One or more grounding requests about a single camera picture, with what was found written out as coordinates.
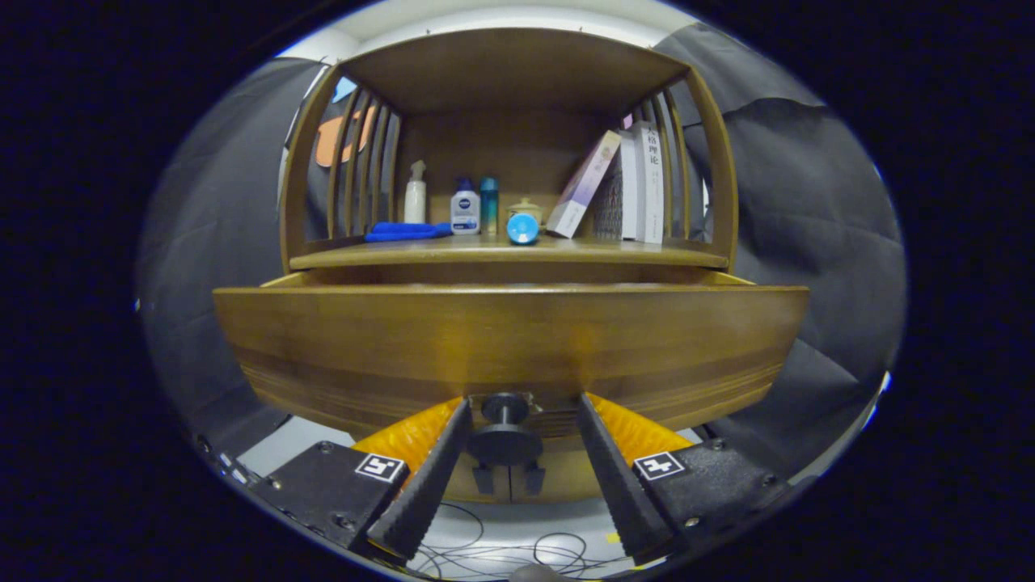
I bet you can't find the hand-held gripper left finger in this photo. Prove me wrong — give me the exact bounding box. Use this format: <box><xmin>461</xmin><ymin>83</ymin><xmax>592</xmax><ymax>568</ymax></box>
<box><xmin>257</xmin><ymin>396</ymin><xmax>475</xmax><ymax>563</ymax></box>

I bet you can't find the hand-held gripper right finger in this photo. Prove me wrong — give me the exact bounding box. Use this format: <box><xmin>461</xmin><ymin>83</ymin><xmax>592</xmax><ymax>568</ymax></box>
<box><xmin>576</xmin><ymin>392</ymin><xmax>792</xmax><ymax>567</ymax></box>

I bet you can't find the wooden drawer with black knob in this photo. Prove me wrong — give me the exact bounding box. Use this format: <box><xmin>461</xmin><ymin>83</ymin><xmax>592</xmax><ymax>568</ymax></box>
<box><xmin>212</xmin><ymin>269</ymin><xmax>811</xmax><ymax>468</ymax></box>

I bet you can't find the wooden cabinet door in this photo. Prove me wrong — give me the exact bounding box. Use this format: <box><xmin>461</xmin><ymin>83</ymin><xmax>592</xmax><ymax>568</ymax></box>
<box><xmin>443</xmin><ymin>453</ymin><xmax>511</xmax><ymax>504</ymax></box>
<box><xmin>509</xmin><ymin>449</ymin><xmax>619</xmax><ymax>504</ymax></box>

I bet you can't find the wooden countertop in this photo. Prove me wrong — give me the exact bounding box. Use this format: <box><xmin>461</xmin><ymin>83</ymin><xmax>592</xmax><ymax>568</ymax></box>
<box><xmin>289</xmin><ymin>234</ymin><xmax>730</xmax><ymax>271</ymax></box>

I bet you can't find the wooden cabinet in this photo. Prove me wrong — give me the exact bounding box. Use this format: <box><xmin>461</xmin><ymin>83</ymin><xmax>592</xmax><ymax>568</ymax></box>
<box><xmin>279</xmin><ymin>27</ymin><xmax>741</xmax><ymax>506</ymax></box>

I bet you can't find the black floor device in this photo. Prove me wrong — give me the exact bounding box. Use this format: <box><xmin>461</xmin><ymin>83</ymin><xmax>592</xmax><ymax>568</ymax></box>
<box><xmin>194</xmin><ymin>436</ymin><xmax>261</xmax><ymax>487</ymax></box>

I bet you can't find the blue folded cloth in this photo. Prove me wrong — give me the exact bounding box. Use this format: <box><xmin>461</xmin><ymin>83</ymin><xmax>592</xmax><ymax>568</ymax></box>
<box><xmin>364</xmin><ymin>221</ymin><xmax>454</xmax><ymax>243</ymax></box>

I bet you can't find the white lotion bottle blue cap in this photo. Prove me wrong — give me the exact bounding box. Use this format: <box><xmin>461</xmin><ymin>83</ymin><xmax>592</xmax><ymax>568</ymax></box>
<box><xmin>450</xmin><ymin>178</ymin><xmax>481</xmax><ymax>236</ymax></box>

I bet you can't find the dark patterned book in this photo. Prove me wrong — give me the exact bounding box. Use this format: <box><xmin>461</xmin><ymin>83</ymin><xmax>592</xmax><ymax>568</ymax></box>
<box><xmin>594</xmin><ymin>158</ymin><xmax>623</xmax><ymax>239</ymax></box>

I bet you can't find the white spray bottle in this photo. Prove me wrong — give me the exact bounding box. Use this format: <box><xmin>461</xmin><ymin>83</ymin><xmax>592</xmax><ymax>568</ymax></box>
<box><xmin>403</xmin><ymin>159</ymin><xmax>427</xmax><ymax>225</ymax></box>

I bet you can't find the teal bottle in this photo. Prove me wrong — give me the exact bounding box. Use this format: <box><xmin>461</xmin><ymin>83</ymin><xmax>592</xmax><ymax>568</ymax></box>
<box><xmin>479</xmin><ymin>176</ymin><xmax>500</xmax><ymax>236</ymax></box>

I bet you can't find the plain white book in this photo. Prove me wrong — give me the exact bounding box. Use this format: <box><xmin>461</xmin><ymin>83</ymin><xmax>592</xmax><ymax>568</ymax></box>
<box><xmin>619</xmin><ymin>129</ymin><xmax>640</xmax><ymax>241</ymax></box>

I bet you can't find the white book with black lettering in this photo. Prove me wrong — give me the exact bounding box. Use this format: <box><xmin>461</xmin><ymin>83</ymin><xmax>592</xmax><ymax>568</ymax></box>
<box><xmin>635</xmin><ymin>121</ymin><xmax>665</xmax><ymax>245</ymax></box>

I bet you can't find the purple white book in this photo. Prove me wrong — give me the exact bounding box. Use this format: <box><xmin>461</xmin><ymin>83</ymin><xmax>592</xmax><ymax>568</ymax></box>
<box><xmin>546</xmin><ymin>129</ymin><xmax>622</xmax><ymax>239</ymax></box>

